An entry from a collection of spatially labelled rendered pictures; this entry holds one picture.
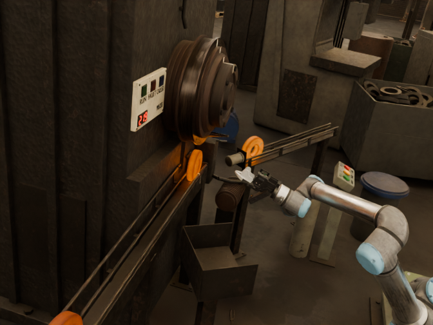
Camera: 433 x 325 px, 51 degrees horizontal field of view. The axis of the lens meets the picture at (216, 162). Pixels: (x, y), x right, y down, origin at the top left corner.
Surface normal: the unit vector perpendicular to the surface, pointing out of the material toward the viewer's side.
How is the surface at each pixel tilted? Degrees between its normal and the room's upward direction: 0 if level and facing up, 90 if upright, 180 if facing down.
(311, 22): 90
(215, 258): 5
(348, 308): 0
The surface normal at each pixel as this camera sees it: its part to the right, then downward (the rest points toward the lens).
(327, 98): -0.50, 0.31
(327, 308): 0.14, -0.89
